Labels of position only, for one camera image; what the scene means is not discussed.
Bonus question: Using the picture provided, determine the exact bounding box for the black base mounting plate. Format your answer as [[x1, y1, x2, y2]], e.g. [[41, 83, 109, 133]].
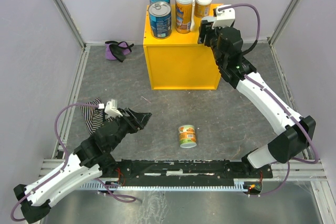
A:
[[102, 159, 273, 188]]

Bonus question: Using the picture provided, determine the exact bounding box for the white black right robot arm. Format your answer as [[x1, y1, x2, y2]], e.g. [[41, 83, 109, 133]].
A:
[[198, 17, 316, 169]]

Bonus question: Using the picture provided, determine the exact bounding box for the purple black cloth pouch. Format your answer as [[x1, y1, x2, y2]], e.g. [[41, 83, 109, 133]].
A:
[[105, 40, 134, 62]]

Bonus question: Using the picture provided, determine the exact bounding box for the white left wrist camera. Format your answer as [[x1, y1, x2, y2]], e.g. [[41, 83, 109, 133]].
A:
[[98, 99, 123, 120]]

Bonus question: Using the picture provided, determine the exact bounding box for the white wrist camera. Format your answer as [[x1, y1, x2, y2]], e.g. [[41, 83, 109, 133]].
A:
[[212, 5, 236, 29], [98, 99, 123, 120]]

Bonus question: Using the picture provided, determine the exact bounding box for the orange can with spoon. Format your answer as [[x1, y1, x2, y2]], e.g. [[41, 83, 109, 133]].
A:
[[175, 0, 194, 34]]

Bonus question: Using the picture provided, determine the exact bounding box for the black white striped cloth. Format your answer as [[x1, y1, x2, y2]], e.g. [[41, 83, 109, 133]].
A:
[[80, 106, 103, 135]]

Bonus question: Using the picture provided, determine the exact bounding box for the white slotted cable duct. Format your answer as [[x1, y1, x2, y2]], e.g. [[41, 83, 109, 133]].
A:
[[78, 179, 263, 191]]

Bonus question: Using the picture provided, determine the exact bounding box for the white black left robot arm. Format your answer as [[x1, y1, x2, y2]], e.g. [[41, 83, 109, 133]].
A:
[[14, 108, 152, 223]]

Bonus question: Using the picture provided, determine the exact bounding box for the orange fruit label can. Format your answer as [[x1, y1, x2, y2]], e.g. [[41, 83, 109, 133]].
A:
[[178, 125, 197, 148]]

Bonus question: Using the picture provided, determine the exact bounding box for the yellow wooden box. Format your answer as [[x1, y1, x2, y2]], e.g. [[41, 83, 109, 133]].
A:
[[143, 5, 221, 90]]

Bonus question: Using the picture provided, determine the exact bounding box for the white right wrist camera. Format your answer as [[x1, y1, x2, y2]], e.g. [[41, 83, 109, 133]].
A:
[[212, 5, 236, 29]]

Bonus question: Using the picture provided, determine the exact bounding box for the green label small can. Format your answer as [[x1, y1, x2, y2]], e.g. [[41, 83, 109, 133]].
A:
[[201, 16, 217, 29]]

